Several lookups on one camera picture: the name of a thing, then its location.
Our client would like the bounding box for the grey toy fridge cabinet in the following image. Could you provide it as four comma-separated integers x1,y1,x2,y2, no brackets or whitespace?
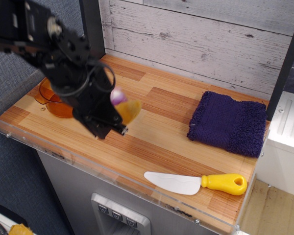
35,149,226,235

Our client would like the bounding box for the purple folded towel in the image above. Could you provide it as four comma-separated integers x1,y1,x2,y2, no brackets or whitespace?
187,91,267,158

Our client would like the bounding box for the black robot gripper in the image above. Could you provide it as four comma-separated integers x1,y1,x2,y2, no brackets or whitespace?
24,14,128,140

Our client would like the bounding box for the black vertical post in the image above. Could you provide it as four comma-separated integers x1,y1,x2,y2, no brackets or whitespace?
79,0,105,59
266,34,294,121

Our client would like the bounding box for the orange transparent plastic pot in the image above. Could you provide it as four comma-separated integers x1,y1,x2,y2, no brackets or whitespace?
35,77,73,118

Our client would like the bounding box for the silver dispenser button panel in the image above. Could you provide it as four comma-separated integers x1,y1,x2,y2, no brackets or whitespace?
91,193,151,235

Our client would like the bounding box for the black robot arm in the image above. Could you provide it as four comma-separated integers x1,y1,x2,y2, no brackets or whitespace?
0,0,127,139

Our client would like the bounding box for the black vertical post left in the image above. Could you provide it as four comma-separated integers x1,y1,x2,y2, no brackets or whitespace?
79,0,105,59

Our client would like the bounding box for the clear acrylic table guard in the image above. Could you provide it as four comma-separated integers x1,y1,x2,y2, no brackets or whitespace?
0,64,268,235

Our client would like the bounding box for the black vertical post right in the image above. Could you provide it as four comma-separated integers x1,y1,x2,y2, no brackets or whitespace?
266,34,294,121

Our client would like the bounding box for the yellow object bottom left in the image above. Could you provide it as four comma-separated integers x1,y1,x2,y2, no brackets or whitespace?
8,224,34,235

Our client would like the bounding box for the yellow purple toy fruit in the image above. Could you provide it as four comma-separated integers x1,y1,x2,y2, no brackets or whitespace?
110,87,142,125

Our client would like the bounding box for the white toy knife yellow handle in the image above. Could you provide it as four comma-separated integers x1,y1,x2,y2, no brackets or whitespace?
144,171,247,196

